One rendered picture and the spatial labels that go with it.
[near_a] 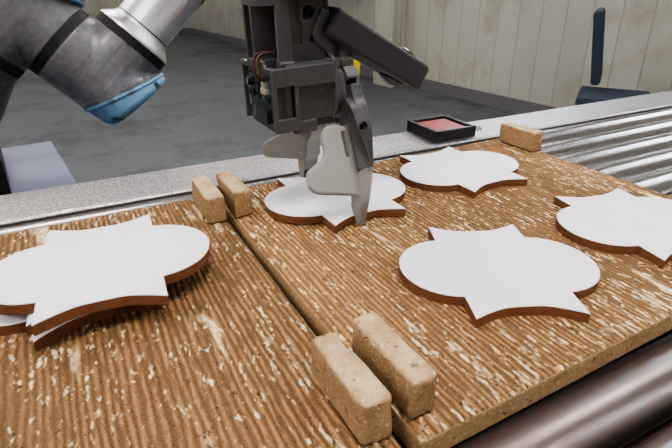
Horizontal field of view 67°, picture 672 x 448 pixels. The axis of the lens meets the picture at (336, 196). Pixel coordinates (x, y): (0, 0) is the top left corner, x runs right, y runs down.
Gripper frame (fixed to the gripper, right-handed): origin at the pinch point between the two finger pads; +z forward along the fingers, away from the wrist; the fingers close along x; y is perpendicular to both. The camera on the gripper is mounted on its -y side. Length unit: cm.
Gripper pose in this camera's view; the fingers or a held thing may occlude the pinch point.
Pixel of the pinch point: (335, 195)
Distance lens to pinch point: 50.6
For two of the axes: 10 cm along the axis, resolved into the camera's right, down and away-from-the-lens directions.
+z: 0.3, 9.1, 4.2
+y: -8.7, 2.3, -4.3
